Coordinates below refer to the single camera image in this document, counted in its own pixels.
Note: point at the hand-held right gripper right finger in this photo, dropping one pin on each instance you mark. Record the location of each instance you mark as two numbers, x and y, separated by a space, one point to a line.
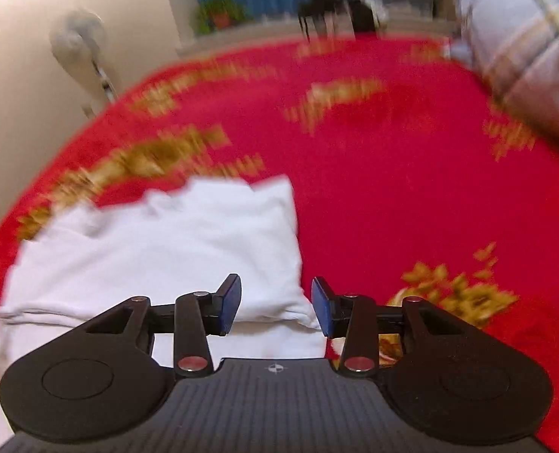
321 307

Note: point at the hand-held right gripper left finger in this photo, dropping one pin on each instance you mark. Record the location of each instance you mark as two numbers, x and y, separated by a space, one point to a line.
230 303

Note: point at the white small garment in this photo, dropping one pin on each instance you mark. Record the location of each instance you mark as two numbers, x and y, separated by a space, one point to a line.
156 255

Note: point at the red floral blanket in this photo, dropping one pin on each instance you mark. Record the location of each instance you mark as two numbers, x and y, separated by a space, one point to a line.
393 170

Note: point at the white standing fan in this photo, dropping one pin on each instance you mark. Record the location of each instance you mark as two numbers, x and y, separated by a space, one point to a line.
81 56

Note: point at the potted green plant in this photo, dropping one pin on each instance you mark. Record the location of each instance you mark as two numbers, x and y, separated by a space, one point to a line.
218 15

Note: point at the black stool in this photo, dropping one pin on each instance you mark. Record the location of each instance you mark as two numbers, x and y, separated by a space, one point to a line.
326 14

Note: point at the plaid grey quilt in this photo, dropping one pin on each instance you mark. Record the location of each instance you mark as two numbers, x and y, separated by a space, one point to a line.
525 42

